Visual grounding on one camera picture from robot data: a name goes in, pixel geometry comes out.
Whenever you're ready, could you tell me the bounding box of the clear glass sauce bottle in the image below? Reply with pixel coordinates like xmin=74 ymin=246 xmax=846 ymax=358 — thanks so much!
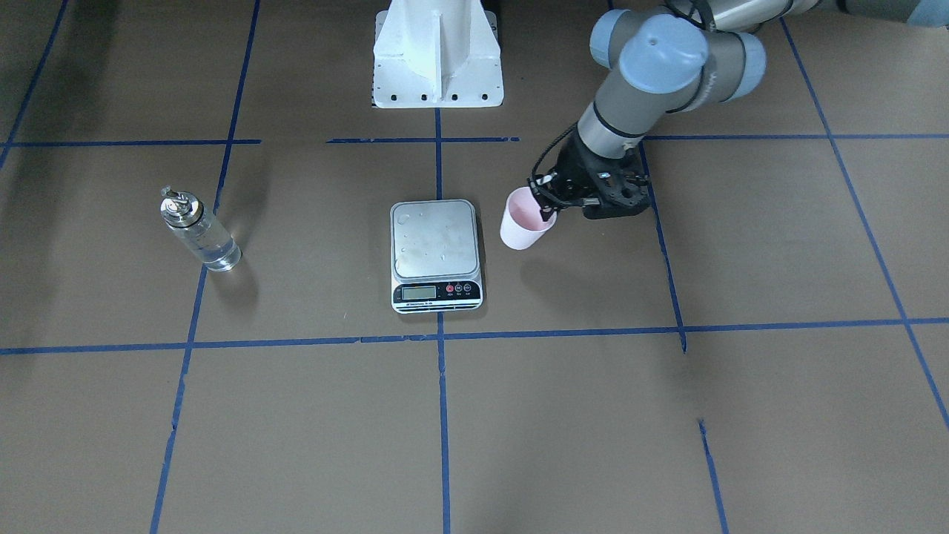
xmin=159 ymin=186 xmax=242 ymax=271

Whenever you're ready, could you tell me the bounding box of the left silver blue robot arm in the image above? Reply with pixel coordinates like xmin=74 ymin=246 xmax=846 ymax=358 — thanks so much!
xmin=526 ymin=1 xmax=947 ymax=223

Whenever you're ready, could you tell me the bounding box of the silver digital kitchen scale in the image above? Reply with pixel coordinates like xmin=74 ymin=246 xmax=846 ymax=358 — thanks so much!
xmin=390 ymin=199 xmax=484 ymax=314

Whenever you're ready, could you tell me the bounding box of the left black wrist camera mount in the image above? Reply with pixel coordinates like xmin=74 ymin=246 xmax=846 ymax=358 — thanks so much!
xmin=582 ymin=170 xmax=652 ymax=220

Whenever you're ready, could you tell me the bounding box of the white camera mast with base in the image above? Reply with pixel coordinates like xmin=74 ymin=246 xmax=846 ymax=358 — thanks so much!
xmin=371 ymin=1 xmax=505 ymax=109

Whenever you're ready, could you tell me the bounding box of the pink plastic cup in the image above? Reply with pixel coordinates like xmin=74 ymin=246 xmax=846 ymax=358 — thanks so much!
xmin=500 ymin=187 xmax=557 ymax=251

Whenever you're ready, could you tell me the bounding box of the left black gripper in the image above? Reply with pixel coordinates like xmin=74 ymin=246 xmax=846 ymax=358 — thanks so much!
xmin=531 ymin=131 xmax=616 ymax=223

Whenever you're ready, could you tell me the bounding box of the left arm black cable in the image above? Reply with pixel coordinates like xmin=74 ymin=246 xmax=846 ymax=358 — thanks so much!
xmin=528 ymin=125 xmax=581 ymax=195

